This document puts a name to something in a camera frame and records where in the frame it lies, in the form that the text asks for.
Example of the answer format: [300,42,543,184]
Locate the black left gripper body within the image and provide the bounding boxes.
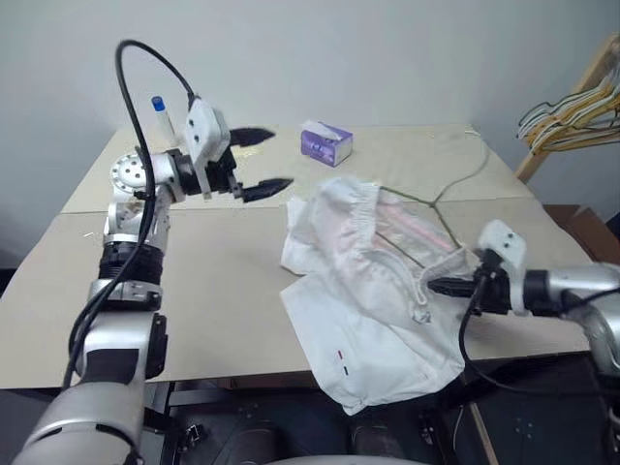
[203,143,246,200]

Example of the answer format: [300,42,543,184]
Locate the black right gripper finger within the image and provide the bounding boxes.
[429,276,477,289]
[427,285,475,298]

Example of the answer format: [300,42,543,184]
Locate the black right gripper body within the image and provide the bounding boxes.
[464,263,513,316]

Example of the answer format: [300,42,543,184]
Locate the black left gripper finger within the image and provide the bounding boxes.
[227,126,278,149]
[240,177,295,204]

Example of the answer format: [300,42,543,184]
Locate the green wire hanger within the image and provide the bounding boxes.
[372,129,488,270]

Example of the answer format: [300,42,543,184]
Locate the white garment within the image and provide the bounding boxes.
[279,175,479,418]

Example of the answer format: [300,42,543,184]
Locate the purple tissue box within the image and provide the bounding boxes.
[299,119,355,169]

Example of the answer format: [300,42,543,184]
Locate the white bottle blue cap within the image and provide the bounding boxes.
[149,95,177,142]

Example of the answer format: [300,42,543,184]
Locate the brown cardboard box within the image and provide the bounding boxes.
[542,203,620,266]

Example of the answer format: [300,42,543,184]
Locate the clothes hangers on rack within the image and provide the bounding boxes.
[513,31,620,184]

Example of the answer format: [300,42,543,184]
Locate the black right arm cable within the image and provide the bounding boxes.
[454,248,620,394]

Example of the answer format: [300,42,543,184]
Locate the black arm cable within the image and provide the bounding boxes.
[61,39,202,389]
[454,248,620,394]

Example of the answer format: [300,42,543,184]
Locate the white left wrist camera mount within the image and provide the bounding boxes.
[183,96,232,202]

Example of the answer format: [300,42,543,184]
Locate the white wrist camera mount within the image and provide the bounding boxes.
[183,96,232,202]
[477,218,530,318]

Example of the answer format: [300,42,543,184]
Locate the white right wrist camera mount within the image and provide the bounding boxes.
[477,218,530,318]

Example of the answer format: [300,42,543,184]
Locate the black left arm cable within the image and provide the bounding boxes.
[61,39,202,389]

